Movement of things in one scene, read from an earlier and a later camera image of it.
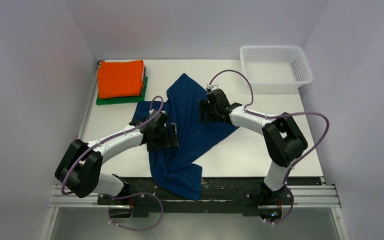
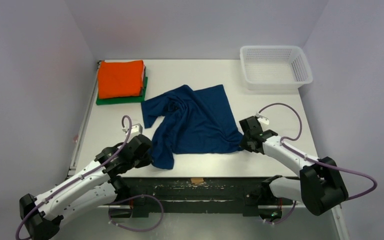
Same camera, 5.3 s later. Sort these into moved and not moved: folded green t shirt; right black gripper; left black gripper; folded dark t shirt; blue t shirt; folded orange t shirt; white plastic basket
Moved: right black gripper; blue t shirt; left black gripper
Not moved: folded dark t shirt; folded green t shirt; folded orange t shirt; white plastic basket
